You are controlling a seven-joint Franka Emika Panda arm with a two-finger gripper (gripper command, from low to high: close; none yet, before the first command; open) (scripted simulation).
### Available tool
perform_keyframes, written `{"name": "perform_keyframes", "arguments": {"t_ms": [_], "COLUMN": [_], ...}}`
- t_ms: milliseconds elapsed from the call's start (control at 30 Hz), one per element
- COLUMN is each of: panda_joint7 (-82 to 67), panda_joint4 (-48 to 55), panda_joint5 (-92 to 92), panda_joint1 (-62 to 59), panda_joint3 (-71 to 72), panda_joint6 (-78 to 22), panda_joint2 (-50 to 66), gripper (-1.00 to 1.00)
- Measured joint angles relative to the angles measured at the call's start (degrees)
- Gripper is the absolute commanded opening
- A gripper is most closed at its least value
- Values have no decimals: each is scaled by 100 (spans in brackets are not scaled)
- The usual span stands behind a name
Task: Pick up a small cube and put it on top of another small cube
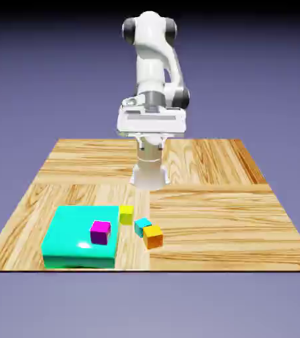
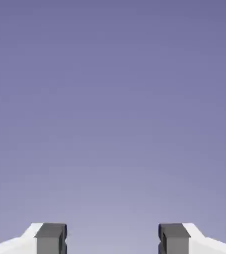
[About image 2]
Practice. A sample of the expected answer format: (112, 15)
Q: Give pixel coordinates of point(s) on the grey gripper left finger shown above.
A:
(49, 238)

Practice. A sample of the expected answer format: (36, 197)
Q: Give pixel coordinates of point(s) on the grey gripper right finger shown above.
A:
(175, 238)

